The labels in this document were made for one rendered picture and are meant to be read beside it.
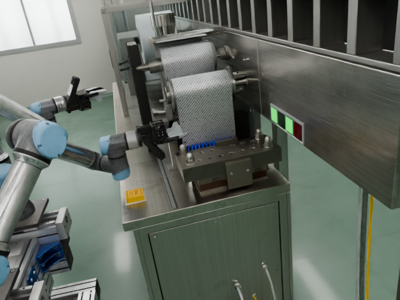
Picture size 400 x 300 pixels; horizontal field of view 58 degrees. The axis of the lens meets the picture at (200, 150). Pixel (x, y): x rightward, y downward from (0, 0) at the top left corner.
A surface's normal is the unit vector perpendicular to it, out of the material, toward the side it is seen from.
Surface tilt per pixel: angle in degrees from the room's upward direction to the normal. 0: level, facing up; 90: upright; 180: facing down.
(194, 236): 90
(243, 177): 90
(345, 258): 0
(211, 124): 90
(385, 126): 90
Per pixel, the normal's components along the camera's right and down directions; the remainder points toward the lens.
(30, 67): 0.23, 0.37
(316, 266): -0.13, -0.91
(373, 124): -0.97, 0.21
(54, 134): 0.89, -0.01
